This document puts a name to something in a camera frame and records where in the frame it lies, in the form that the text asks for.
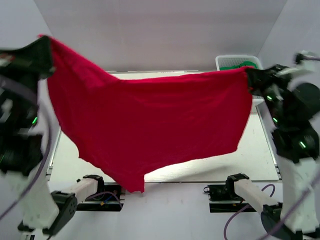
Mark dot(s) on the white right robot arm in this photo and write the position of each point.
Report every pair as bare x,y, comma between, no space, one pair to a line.
298,148

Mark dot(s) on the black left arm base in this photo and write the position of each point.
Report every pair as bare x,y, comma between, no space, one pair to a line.
113,201

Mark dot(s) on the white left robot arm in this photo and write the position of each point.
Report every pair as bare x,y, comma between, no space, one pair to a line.
22,159

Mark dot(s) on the green t shirt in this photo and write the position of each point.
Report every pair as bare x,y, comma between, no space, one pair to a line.
228,65

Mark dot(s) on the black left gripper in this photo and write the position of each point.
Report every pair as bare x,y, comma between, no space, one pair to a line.
37,55

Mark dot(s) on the red t shirt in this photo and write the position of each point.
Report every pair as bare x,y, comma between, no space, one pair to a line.
131,127

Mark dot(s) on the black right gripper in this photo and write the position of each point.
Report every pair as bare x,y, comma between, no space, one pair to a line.
256,77

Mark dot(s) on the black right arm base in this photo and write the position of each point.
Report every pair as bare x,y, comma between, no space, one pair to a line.
221,201

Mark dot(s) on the white plastic basket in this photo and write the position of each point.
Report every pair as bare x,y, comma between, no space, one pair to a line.
237,57

